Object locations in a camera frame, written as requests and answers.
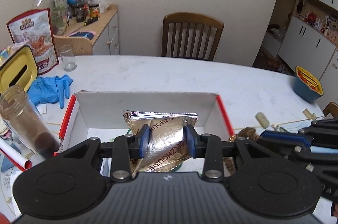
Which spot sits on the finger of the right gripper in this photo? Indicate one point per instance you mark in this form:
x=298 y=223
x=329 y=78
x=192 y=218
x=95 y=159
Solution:
x=284 y=138

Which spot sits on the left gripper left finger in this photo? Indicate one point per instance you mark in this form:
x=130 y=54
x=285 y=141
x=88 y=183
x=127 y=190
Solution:
x=140 y=144

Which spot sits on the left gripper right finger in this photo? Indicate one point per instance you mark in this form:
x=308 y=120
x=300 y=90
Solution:
x=193 y=142

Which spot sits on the gold foil snack bag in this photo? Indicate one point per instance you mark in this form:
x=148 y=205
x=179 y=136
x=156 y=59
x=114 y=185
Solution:
x=166 y=148

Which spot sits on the small beige plastic piece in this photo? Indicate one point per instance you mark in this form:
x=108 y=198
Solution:
x=309 y=115

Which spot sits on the beige plastic tube piece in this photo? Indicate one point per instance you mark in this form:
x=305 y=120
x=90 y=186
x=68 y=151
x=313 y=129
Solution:
x=262 y=120

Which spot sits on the brown wooden chair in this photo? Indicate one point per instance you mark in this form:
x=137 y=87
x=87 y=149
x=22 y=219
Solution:
x=331 y=109
x=189 y=35

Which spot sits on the red white cardboard box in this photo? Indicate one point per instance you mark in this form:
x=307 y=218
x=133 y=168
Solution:
x=106 y=114

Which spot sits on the blue yellow strainer basket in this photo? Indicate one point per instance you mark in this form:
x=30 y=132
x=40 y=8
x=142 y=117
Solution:
x=306 y=85

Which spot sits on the white kitchen cabinet unit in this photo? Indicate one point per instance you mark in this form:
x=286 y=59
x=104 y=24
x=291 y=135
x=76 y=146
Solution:
x=304 y=33

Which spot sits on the white wooden sideboard cabinet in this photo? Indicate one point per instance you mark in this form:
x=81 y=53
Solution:
x=103 y=34

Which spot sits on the blue rubber glove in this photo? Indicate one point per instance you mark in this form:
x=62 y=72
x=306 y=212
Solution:
x=52 y=90

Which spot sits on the clear drinking glass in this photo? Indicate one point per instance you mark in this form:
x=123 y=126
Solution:
x=67 y=58

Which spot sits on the light wooden chair back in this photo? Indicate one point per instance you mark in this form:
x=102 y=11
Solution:
x=80 y=45

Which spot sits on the clear plastic jar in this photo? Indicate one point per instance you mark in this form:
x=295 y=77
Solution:
x=25 y=121

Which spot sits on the yellow tissue box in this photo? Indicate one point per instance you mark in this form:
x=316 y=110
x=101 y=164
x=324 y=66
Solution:
x=20 y=69

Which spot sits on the yellow label jar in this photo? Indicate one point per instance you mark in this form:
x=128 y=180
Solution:
x=94 y=11

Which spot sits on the dark glass jar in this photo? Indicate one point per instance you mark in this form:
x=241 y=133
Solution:
x=80 y=13

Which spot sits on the red white snack bag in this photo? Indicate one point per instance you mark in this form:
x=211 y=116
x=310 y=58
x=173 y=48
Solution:
x=34 y=29

